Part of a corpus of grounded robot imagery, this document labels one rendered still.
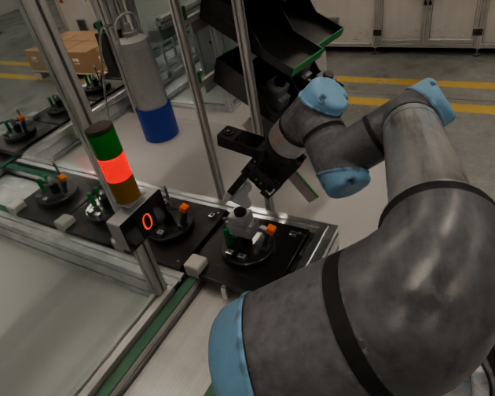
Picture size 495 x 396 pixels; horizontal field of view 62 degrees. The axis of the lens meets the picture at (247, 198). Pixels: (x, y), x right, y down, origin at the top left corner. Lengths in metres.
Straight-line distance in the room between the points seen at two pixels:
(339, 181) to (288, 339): 0.38
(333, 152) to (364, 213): 0.67
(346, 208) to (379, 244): 1.02
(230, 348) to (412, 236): 0.16
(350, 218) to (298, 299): 0.99
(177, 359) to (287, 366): 0.68
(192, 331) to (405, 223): 0.76
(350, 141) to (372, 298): 0.40
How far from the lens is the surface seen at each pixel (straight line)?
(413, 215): 0.31
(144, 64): 1.75
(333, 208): 1.31
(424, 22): 4.77
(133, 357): 0.97
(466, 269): 0.29
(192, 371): 0.95
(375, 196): 1.36
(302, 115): 0.69
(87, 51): 5.55
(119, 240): 0.84
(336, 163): 0.64
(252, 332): 0.32
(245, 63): 0.99
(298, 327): 0.29
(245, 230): 0.97
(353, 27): 4.94
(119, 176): 0.78
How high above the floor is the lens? 1.71
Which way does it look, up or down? 37 degrees down
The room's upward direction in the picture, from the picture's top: 11 degrees counter-clockwise
